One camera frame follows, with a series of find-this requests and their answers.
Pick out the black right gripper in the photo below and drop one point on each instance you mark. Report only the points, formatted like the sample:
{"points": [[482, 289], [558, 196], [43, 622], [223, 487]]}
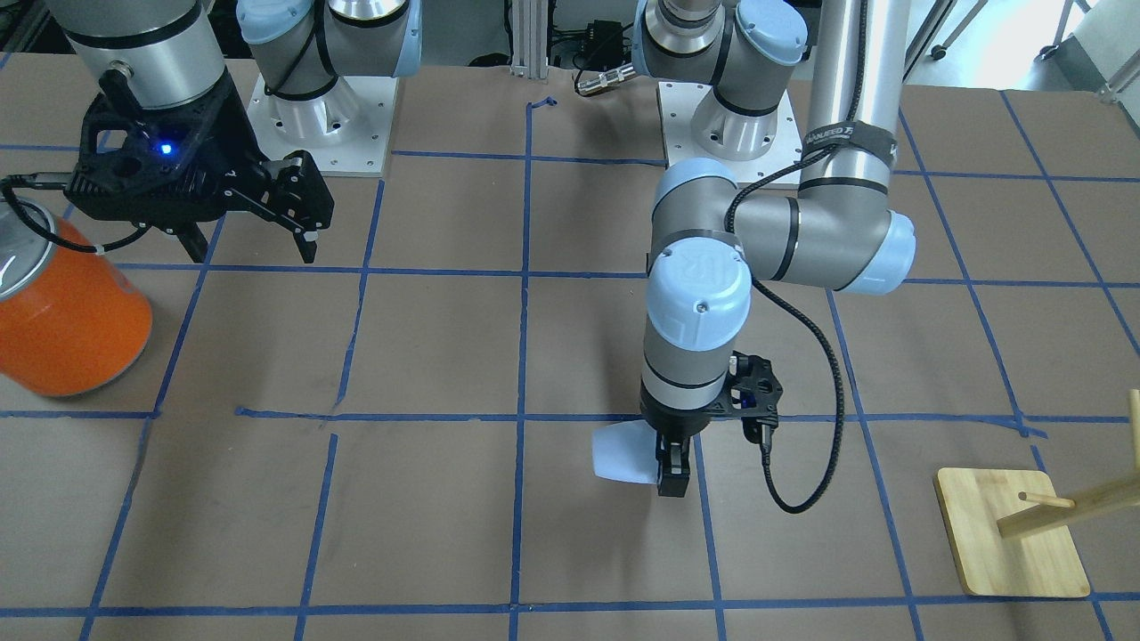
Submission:
{"points": [[233, 142]]}

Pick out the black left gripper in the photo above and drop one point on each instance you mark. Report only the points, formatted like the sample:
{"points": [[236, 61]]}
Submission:
{"points": [[672, 421]]}

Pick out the light blue cup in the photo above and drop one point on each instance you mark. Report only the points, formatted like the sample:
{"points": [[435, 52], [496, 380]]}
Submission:
{"points": [[625, 452]]}

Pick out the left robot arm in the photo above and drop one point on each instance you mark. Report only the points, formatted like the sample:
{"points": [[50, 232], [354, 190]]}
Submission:
{"points": [[713, 240]]}

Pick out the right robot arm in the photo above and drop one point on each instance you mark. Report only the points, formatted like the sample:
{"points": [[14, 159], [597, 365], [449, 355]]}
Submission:
{"points": [[169, 52]]}

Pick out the wooden cup tree stand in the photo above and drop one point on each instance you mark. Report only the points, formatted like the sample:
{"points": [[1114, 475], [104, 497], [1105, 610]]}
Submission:
{"points": [[1008, 531]]}

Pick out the orange can silver lid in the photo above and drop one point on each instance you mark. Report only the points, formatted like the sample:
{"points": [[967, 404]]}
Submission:
{"points": [[70, 321]]}

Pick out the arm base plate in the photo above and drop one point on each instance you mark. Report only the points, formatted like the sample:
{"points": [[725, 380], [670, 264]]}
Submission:
{"points": [[696, 125], [347, 130]]}

